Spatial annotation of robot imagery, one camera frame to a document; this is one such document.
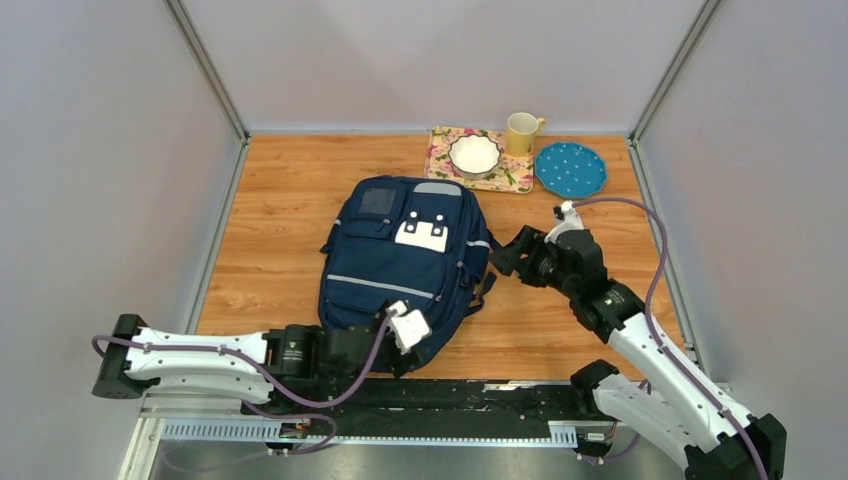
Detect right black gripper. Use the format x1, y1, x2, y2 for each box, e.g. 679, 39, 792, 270
485, 226, 576, 300

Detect navy blue school backpack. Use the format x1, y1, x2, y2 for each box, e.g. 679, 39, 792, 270
318, 176, 498, 376

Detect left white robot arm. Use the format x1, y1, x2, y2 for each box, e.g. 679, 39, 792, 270
92, 306, 432, 415

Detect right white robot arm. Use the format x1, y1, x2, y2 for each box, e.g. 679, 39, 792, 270
489, 226, 787, 479

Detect floral placemat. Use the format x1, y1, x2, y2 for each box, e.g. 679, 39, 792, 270
423, 126, 534, 194

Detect blue polka dot plate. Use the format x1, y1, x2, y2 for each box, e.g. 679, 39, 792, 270
534, 142, 608, 199

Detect white scalloped bowl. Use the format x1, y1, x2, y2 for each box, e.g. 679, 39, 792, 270
448, 135, 501, 180

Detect yellow mug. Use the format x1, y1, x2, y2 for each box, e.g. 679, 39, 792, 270
505, 112, 547, 157

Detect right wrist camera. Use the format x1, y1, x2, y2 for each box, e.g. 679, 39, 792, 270
544, 200, 585, 244

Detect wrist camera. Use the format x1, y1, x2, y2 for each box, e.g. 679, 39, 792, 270
387, 301, 432, 355
544, 200, 585, 244

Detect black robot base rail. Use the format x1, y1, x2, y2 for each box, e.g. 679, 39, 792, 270
240, 378, 621, 456

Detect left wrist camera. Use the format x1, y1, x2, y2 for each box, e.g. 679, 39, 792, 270
387, 301, 432, 355

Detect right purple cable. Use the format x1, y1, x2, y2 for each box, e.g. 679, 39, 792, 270
572, 196, 770, 480

